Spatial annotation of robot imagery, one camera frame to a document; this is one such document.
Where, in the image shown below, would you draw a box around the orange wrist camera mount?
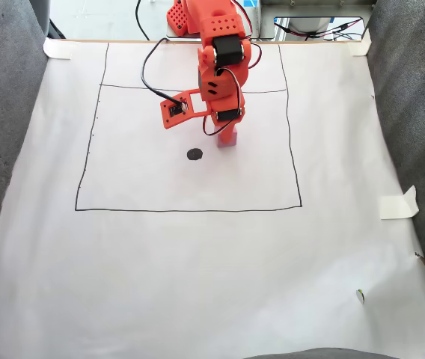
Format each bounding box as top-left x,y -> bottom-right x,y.
160,88 -> 213,130

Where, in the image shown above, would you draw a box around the white paper sheet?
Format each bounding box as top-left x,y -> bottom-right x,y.
0,39 -> 425,359

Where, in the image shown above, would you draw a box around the black camera cable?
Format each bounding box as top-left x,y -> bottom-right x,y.
135,0 -> 184,108

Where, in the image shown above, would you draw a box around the pink cube block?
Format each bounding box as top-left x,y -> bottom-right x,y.
215,125 -> 239,150

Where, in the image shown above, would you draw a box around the white cylinder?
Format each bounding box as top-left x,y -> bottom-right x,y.
288,16 -> 328,37

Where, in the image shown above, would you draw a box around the white tape piece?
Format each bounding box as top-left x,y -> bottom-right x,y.
43,37 -> 75,61
348,28 -> 372,58
378,185 -> 421,221

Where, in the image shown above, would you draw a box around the metal frame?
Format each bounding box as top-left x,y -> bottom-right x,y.
256,0 -> 379,41

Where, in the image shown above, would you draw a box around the red and black wires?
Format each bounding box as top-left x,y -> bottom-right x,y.
273,20 -> 365,41

